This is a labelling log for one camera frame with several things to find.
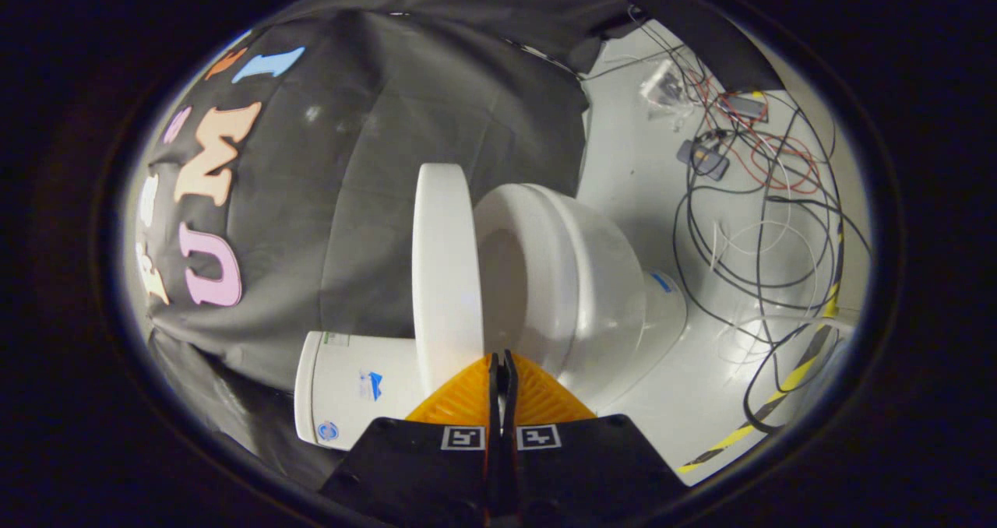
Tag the white toilet seat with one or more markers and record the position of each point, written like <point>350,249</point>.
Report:
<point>537,216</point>

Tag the yellow black floor tape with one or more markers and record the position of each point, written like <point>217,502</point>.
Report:
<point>732,438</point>

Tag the black backdrop cloth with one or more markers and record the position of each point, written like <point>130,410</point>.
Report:
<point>350,162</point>

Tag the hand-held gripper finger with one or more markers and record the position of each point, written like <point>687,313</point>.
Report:
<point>492,434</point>
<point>508,434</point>

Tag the small dark device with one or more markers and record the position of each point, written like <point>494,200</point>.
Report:
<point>749,107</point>

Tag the clear plastic bag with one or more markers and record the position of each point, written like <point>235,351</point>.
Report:
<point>666,88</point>

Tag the small grey device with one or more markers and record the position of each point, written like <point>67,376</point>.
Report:
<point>703,160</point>

